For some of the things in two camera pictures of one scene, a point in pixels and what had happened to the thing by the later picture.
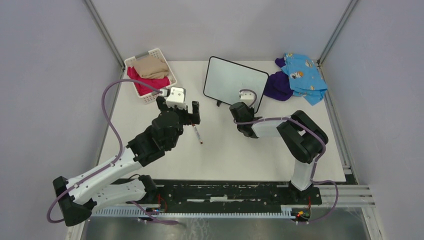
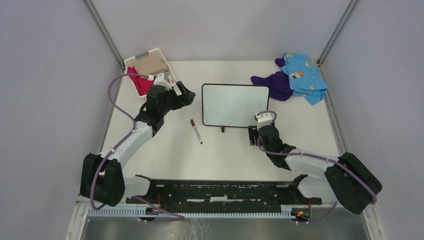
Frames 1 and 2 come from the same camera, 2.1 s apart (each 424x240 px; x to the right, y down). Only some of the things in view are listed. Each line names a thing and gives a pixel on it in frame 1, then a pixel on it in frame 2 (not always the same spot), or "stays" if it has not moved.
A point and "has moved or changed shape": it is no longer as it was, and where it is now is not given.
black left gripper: (190, 118) to (187, 97)
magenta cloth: (158, 83) stays
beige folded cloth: (150, 67) stays
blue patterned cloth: (304, 78) stays
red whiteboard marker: (197, 133) stays
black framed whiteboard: (224, 80) has moved or changed shape
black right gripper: (250, 109) to (252, 132)
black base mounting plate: (210, 194) stays
